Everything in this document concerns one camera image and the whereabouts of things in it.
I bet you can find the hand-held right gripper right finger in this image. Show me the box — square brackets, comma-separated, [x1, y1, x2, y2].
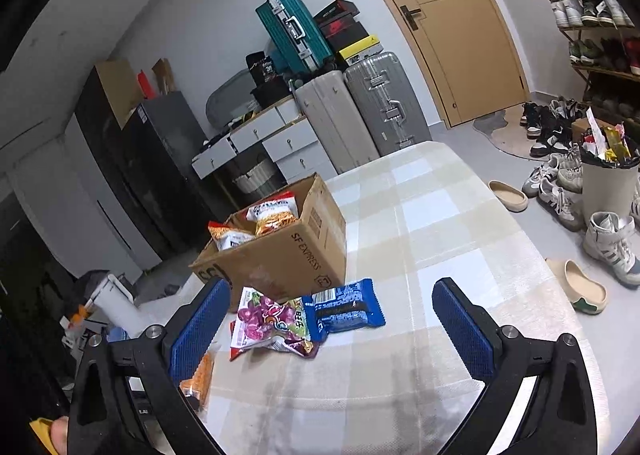
[432, 279, 599, 455]

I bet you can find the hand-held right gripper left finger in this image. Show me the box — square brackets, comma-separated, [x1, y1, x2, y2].
[67, 279, 232, 455]

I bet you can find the orange brown snack packet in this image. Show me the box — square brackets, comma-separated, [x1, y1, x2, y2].
[180, 352, 216, 411]

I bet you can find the purple candy packet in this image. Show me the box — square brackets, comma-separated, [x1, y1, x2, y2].
[230, 287, 321, 361]

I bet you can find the orange white chip bag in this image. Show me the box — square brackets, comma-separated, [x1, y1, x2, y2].
[208, 221, 256, 252]

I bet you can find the blue cookie packet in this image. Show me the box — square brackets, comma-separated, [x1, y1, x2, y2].
[301, 278, 387, 342]

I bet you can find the brown cardboard box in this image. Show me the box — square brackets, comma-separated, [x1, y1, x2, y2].
[189, 173, 347, 313]

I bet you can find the person's left hand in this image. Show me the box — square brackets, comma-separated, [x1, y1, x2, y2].
[51, 417, 69, 454]

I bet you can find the white pedal bin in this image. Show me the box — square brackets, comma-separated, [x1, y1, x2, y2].
[91, 274, 145, 332]

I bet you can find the yellow object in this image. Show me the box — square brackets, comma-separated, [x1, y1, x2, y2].
[29, 417, 57, 453]

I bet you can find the beige slipper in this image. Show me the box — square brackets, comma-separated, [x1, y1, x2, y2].
[545, 257, 608, 316]
[488, 180, 529, 212]

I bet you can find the white woven basket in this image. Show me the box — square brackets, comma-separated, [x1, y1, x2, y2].
[232, 160, 281, 196]

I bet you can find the black tall cabinet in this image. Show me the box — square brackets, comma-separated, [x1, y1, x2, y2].
[75, 67, 236, 256]

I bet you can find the white high-top sneaker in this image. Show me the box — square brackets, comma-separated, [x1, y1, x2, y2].
[582, 211, 640, 286]

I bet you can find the pile of shoes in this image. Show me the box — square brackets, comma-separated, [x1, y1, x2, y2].
[520, 97, 640, 231]

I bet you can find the round floor mat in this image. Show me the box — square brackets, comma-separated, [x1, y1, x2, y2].
[472, 105, 566, 160]

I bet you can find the white waste bin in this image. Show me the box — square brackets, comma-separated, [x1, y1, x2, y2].
[580, 107, 640, 231]

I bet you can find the white drawer desk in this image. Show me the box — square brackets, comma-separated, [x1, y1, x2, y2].
[191, 97, 338, 186]

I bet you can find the grey plastic tub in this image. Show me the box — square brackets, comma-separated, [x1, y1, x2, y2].
[206, 69, 261, 128]

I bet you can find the small cardboard box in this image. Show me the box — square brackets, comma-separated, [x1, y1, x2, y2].
[571, 117, 616, 146]

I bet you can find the silver ribbed suitcase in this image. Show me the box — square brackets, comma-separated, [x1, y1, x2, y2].
[344, 52, 433, 158]

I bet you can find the light grey suitcase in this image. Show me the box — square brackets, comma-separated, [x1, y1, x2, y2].
[294, 70, 381, 176]

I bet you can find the tall cardboard box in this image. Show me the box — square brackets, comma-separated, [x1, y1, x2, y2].
[95, 60, 146, 128]

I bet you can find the black bag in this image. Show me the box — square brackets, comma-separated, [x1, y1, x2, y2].
[245, 52, 292, 106]

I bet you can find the wooden door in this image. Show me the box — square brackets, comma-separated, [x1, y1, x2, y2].
[340, 0, 531, 128]

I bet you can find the black yellow shoe box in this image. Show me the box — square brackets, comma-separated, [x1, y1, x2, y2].
[335, 32, 382, 68]

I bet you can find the teal suitcase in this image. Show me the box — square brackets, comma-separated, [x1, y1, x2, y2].
[256, 0, 335, 76]

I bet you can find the red black shoe box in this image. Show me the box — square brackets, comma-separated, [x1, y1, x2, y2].
[320, 17, 369, 40]

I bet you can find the wooden shoe rack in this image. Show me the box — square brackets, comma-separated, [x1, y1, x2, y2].
[530, 0, 640, 106]

